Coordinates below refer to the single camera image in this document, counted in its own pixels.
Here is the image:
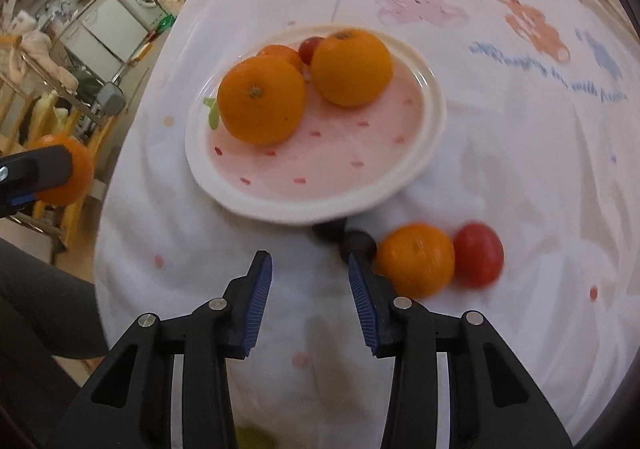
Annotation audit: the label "wooden rack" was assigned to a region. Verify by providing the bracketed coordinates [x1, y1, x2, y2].
[1, 76, 126, 252]

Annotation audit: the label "red cherry tomato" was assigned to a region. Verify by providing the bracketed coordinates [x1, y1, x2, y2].
[454, 221, 504, 289]
[298, 36, 324, 65]

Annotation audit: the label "large orange with stem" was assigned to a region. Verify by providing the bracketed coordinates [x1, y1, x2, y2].
[310, 28, 394, 109]

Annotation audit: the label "white cartoon bedsheet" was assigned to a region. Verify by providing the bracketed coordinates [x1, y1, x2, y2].
[93, 0, 639, 448]

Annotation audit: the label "white kitchen cabinets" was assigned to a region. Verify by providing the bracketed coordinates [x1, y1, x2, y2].
[58, 0, 148, 82]

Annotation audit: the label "small mandarin orange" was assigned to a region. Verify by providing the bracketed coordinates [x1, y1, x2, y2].
[257, 45, 305, 72]

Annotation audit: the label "green lime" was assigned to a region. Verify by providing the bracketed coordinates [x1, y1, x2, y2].
[235, 426, 277, 449]

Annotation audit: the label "pink strawberry pattern plate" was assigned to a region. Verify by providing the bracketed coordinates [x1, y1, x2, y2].
[184, 32, 447, 226]

